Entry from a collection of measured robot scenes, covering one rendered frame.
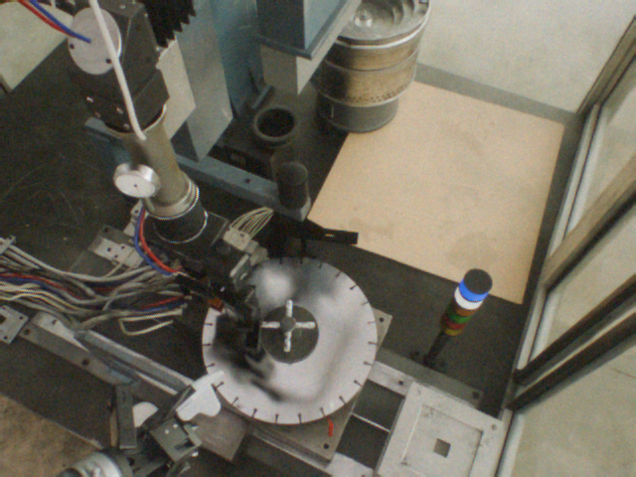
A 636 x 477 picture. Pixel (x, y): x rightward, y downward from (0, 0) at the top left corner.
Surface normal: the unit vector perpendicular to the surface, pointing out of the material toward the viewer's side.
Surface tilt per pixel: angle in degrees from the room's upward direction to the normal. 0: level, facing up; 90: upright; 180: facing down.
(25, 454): 0
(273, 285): 0
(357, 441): 0
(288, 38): 90
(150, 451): 34
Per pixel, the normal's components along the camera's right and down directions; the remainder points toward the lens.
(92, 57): -0.29, 0.22
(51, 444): 0.00, -0.48
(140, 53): 0.91, 0.37
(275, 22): -0.43, 0.79
